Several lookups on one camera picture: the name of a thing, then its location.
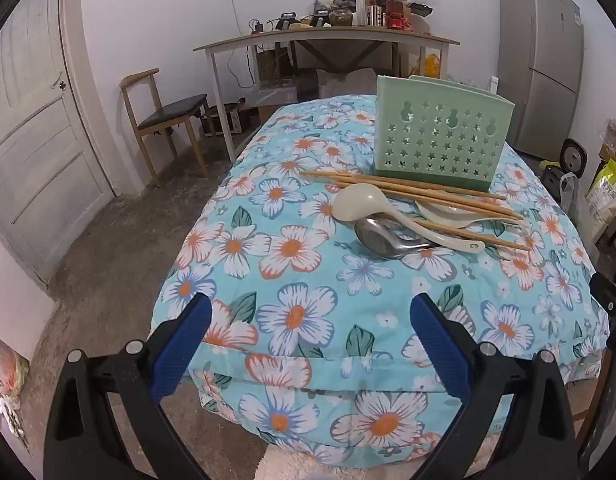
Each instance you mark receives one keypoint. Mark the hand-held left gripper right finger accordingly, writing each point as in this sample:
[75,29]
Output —
[440,350]

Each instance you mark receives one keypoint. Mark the black charger device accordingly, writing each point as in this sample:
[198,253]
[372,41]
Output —
[287,21]

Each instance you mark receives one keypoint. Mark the yellow plastic bag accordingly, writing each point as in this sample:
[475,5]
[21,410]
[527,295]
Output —
[430,65]

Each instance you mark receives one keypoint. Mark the clear plastic tube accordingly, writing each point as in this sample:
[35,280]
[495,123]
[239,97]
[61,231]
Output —
[361,7]

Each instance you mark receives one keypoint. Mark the green perforated utensil holder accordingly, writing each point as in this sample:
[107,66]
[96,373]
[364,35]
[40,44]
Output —
[437,150]

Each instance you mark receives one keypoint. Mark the yellow green rice bag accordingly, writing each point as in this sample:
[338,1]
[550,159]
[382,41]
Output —
[605,195]

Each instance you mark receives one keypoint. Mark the white wooden table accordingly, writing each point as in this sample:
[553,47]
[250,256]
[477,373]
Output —
[313,37]

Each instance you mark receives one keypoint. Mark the grey refrigerator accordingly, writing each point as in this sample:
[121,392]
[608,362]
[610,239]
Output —
[537,60]

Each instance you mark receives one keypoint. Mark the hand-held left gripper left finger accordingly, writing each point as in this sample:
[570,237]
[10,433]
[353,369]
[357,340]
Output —
[183,350]

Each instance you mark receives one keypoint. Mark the small toaster oven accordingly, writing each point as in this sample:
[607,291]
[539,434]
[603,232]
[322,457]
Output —
[228,120]

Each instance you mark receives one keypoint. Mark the white fluffy cloth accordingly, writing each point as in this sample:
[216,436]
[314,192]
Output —
[293,465]

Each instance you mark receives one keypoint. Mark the grey cushion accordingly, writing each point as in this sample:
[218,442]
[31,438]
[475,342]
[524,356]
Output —
[348,82]

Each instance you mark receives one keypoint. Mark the white bottle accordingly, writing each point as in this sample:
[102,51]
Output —
[494,85]

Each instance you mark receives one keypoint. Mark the jar with green contents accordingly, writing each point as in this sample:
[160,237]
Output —
[342,17]

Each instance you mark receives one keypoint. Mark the black power adapter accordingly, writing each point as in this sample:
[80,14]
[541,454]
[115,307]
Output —
[257,26]

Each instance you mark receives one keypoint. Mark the metal spoon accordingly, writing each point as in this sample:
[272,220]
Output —
[380,240]

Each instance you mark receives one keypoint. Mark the large cardboard box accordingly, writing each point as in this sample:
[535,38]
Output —
[612,145]

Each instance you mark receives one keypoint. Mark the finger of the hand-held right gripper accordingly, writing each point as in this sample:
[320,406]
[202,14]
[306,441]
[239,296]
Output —
[610,292]

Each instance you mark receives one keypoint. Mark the wooden chair dark seat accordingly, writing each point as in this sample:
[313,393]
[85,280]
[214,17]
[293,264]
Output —
[173,110]

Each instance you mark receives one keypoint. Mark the patterned plastic bag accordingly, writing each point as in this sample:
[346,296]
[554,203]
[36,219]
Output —
[5,380]

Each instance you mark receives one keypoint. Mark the cardboard box with plastic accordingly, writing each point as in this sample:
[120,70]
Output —
[268,97]

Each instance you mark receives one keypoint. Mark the white panel door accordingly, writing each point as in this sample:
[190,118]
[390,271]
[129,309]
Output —
[33,135]

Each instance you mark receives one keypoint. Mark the red brown bottle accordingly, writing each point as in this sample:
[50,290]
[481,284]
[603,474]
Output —
[395,15]

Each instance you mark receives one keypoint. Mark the floral blue blanket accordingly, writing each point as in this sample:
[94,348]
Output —
[308,260]

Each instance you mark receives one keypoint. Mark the cream plastic soup ladle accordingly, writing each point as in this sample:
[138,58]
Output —
[358,202]

